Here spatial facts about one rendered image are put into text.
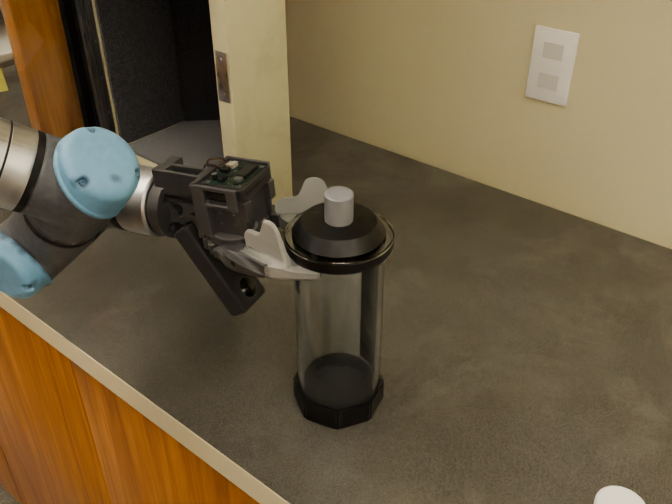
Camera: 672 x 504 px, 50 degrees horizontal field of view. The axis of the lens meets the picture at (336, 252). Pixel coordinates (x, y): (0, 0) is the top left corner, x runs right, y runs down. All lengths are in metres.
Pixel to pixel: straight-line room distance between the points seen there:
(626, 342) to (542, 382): 0.14
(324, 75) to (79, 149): 0.88
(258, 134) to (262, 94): 0.06
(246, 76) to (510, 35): 0.44
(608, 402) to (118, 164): 0.59
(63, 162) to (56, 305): 0.42
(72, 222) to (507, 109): 0.79
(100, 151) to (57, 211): 0.07
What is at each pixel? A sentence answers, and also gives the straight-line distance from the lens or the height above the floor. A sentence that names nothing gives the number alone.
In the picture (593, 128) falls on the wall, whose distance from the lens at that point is 1.19.
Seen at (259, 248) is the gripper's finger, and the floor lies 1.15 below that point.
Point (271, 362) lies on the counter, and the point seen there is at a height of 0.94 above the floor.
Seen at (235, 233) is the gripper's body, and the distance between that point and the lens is 0.73.
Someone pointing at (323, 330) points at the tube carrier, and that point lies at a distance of 0.72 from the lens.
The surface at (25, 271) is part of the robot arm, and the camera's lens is 0.75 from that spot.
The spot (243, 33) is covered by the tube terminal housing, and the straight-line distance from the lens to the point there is 0.98.
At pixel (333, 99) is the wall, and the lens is 1.46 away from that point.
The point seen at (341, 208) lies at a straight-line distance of 0.67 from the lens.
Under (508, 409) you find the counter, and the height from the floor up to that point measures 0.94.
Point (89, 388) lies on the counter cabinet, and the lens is 1.10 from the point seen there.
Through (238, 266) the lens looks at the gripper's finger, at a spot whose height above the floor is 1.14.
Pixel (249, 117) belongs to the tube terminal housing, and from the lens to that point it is 1.02.
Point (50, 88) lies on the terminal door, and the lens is 1.22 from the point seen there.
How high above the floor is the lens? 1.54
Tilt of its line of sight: 34 degrees down
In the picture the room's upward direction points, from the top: straight up
